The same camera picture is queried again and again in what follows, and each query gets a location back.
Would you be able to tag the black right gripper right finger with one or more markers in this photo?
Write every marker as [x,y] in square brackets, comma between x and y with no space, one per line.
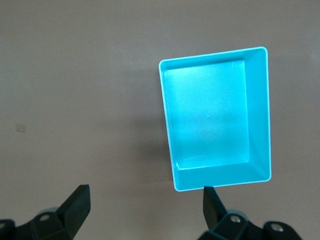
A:
[215,217]

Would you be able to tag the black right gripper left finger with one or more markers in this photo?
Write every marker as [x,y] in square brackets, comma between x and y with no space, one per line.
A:
[72,212]

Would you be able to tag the blue plastic box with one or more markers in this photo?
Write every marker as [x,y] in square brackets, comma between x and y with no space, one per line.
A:
[207,112]

